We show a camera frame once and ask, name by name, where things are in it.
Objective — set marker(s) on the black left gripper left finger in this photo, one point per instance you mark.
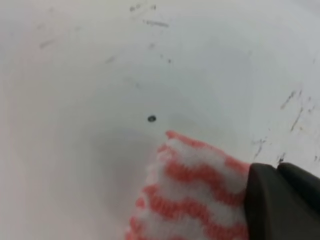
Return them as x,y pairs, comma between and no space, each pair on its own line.
273,209

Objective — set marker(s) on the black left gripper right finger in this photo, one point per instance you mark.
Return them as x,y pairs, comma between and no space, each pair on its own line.
305,184

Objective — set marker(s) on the pink white striped towel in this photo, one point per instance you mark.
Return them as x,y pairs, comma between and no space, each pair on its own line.
193,191

